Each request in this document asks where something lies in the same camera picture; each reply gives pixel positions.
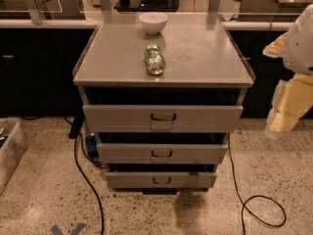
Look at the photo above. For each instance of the grey middle drawer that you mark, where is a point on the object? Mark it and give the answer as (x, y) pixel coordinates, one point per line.
(173, 154)

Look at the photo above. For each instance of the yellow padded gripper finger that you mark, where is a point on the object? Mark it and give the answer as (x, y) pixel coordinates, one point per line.
(291, 101)
(276, 48)

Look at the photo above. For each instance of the blue power adapter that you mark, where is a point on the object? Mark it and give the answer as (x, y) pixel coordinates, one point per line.
(91, 146)

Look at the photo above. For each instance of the long white counter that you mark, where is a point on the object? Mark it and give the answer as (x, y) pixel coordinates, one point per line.
(250, 26)

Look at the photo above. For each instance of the grey bottom drawer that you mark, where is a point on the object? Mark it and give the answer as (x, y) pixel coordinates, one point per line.
(173, 180)

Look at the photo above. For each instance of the grey drawer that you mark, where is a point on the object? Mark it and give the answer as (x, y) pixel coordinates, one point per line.
(153, 118)
(173, 154)
(173, 180)

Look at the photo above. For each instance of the grey drawer cabinet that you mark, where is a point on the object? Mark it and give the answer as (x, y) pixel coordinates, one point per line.
(203, 68)

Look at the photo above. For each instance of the green soda can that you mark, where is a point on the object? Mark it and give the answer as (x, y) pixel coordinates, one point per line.
(154, 60)

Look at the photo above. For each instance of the grey top drawer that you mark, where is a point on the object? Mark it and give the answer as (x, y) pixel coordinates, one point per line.
(153, 118)

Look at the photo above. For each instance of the clear plastic storage bin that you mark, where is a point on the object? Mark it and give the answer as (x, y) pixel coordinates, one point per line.
(12, 146)

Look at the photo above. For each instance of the white bowl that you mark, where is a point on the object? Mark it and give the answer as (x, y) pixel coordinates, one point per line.
(153, 23)

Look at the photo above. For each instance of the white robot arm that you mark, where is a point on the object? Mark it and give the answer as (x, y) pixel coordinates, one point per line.
(298, 51)

